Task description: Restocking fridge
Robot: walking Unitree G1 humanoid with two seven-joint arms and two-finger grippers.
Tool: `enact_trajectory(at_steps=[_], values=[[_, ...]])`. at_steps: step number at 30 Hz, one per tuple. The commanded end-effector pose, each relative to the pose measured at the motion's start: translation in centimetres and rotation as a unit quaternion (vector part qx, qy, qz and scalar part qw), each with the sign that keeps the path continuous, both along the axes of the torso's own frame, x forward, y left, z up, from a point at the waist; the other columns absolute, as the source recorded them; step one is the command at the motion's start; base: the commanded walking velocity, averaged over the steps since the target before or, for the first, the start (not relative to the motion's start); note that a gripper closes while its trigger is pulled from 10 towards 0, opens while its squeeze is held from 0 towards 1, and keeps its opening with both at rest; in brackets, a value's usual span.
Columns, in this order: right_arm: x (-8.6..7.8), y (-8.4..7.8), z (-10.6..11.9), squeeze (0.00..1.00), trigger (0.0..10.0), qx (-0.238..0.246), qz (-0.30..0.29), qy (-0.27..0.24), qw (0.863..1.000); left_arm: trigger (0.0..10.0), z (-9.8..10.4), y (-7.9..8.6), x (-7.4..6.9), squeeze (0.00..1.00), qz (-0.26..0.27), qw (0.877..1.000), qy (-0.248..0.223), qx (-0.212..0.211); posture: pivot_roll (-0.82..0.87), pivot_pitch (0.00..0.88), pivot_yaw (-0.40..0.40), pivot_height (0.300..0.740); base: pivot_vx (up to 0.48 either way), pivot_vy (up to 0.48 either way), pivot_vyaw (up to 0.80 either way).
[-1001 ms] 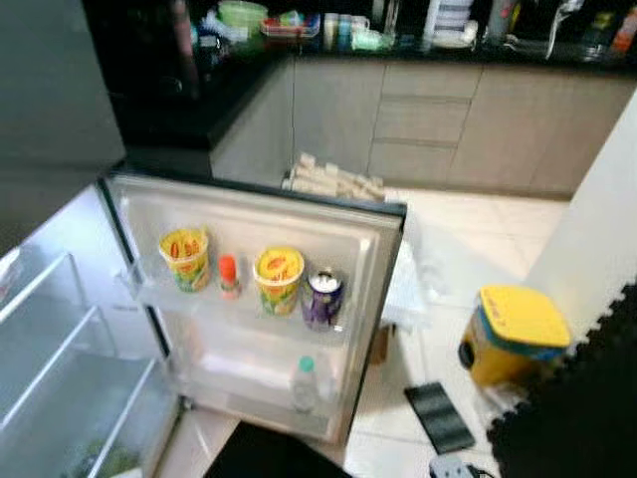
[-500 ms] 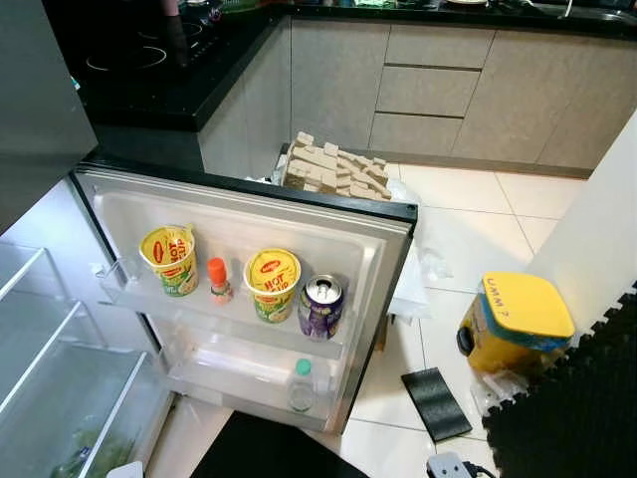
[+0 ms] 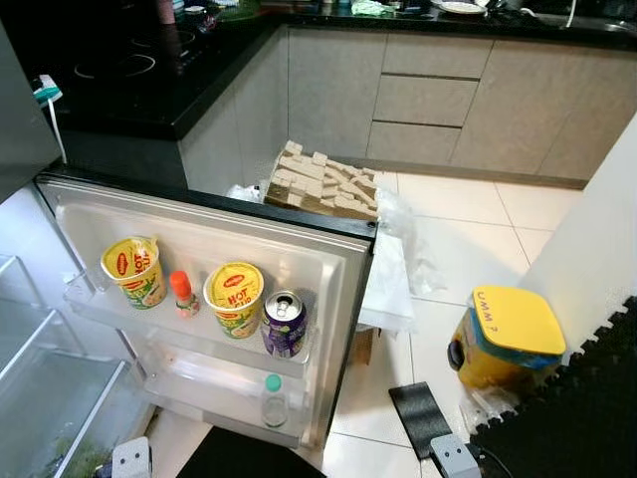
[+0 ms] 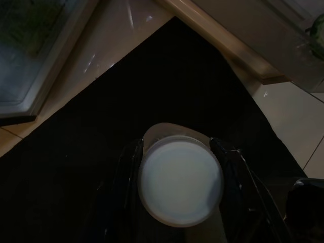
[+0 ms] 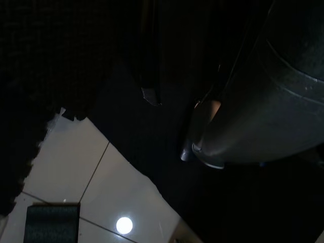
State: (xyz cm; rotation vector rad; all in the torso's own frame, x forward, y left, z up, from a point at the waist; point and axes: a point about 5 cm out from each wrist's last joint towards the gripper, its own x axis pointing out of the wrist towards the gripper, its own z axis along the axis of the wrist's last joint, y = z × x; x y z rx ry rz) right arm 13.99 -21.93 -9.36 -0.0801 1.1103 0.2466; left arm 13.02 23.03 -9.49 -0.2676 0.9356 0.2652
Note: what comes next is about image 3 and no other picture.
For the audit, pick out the clear plastic water bottle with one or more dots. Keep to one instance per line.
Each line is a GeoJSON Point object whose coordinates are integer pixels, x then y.
{"type": "Point", "coordinates": [275, 403]}

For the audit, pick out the silver main fridge door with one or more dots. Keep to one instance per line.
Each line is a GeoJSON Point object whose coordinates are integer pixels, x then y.
{"type": "Point", "coordinates": [199, 219]}

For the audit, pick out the clear fridge crisper drawer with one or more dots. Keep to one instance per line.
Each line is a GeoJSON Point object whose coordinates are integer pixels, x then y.
{"type": "Point", "coordinates": [50, 418]}

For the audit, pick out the glass fridge shelf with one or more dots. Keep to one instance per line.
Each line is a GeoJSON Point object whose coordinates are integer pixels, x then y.
{"type": "Point", "coordinates": [20, 319]}

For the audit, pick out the yellow lidded storage tub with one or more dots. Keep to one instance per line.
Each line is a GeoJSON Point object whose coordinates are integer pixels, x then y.
{"type": "Point", "coordinates": [508, 339]}

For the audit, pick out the black puzzle foam mat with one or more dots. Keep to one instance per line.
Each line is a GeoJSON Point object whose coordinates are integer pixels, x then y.
{"type": "Point", "coordinates": [577, 418]}

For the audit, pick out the crumpled clear plastic wrap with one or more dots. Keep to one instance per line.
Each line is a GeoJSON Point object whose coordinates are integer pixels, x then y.
{"type": "Point", "coordinates": [488, 406]}

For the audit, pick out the grey kitchen cabinet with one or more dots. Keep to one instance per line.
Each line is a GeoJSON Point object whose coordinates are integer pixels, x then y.
{"type": "Point", "coordinates": [448, 100]}

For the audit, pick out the black flat floor pad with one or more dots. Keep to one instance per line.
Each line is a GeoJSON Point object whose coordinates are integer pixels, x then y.
{"type": "Point", "coordinates": [420, 418]}

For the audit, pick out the white plate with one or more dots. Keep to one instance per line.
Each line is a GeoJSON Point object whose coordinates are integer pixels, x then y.
{"type": "Point", "coordinates": [461, 7]}

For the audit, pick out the brown cardboard box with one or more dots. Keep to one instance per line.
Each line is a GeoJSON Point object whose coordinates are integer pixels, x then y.
{"type": "Point", "coordinates": [361, 347]}

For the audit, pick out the green cloth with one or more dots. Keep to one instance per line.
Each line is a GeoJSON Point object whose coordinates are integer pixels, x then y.
{"type": "Point", "coordinates": [373, 8]}

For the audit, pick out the purple drink can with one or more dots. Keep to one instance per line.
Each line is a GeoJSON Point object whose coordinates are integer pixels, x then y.
{"type": "Point", "coordinates": [285, 327]}

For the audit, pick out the yellow noodle cup hot print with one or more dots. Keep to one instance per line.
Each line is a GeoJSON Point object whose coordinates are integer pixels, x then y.
{"type": "Point", "coordinates": [235, 299]}

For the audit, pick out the small orange capped bottle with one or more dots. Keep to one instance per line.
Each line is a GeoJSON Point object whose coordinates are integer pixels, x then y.
{"type": "Point", "coordinates": [183, 294]}

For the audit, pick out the yellow noodle cup crumpled lid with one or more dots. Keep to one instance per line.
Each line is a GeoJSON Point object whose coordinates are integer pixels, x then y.
{"type": "Point", "coordinates": [134, 274]}

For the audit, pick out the black kitchen countertop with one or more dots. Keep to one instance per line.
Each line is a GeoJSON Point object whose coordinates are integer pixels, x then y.
{"type": "Point", "coordinates": [129, 70]}

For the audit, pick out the green vegetables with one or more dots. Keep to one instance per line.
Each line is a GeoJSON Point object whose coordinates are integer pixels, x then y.
{"type": "Point", "coordinates": [90, 463]}

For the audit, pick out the white teal power plug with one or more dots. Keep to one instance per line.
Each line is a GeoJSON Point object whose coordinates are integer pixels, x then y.
{"type": "Point", "coordinates": [46, 92]}

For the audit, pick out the silver freezer door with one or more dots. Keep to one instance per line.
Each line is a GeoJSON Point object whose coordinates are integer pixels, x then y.
{"type": "Point", "coordinates": [25, 119]}

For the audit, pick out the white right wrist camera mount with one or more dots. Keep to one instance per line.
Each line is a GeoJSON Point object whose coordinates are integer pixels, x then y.
{"type": "Point", "coordinates": [455, 460]}

